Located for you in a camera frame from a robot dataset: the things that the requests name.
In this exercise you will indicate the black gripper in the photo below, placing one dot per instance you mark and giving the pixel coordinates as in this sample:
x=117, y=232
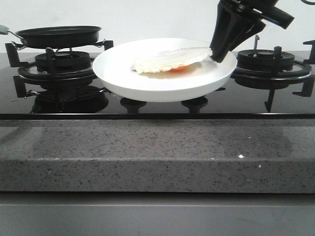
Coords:
x=233, y=23

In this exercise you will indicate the fried egg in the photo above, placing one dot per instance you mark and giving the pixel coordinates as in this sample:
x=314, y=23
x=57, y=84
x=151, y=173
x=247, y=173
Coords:
x=169, y=60

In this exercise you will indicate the black frying pan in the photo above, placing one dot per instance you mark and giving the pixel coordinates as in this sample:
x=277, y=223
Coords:
x=56, y=37

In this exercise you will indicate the right black gas burner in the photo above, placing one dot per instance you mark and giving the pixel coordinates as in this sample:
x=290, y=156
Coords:
x=264, y=60

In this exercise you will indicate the black gas burner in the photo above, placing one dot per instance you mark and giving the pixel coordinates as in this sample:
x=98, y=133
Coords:
x=264, y=60
x=67, y=61

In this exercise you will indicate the right black pan support grate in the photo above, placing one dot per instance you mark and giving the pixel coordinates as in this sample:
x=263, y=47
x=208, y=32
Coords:
x=270, y=71

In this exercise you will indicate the black pan support grate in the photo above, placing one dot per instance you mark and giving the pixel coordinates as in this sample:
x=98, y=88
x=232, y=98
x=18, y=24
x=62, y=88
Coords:
x=52, y=81
x=270, y=71

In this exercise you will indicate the left black gas burner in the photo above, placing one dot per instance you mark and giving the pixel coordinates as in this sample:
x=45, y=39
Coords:
x=67, y=61

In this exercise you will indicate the left black pan support grate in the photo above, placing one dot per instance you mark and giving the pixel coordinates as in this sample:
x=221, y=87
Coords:
x=52, y=81

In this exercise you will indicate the black glass cooktop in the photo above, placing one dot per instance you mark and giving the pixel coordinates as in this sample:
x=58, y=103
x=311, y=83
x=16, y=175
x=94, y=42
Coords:
x=95, y=102

